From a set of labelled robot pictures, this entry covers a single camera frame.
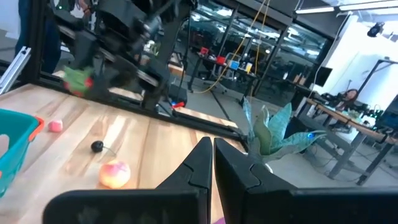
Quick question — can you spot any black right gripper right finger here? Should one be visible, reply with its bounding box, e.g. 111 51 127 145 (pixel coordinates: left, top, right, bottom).
213 137 398 224

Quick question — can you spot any snake plant in white pot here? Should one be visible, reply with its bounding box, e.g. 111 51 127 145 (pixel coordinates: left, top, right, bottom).
242 97 327 174

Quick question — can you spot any black computer tower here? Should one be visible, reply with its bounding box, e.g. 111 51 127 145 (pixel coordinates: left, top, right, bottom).
284 116 317 147

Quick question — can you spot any silver aluminium rail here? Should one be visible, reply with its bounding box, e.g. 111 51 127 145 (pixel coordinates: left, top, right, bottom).
0 46 32 95

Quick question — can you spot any teal basket with orange handles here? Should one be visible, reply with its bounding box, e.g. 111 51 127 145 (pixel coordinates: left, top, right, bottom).
0 108 45 198

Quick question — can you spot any small pink toy cube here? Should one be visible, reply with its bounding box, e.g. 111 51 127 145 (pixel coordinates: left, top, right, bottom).
47 119 64 134

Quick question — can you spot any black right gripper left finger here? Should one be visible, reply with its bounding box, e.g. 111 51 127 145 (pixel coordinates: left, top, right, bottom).
42 136 213 224

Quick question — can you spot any yellow hanging cable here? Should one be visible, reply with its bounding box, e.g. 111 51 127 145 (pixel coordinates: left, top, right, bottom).
192 0 271 95

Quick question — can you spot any toy peach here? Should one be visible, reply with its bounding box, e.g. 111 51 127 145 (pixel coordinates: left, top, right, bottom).
98 159 132 190

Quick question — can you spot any toy strawberry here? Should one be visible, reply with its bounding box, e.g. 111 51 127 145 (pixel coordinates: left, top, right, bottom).
63 66 95 98

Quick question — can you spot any black monitor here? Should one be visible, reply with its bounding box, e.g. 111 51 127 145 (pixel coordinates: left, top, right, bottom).
312 66 333 88

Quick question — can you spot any black wall camera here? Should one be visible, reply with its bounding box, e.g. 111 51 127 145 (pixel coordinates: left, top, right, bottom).
366 21 386 39

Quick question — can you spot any person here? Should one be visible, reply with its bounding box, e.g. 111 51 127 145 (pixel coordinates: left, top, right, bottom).
17 0 94 75
335 88 359 112

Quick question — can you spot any wooden top desk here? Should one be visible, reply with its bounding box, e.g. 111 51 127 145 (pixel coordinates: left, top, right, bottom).
306 97 398 187

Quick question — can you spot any black toy cherry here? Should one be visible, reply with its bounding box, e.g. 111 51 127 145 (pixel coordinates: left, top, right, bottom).
90 140 118 156

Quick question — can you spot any ceiling light strip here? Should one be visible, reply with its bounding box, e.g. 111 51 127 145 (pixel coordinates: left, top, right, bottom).
294 0 398 15

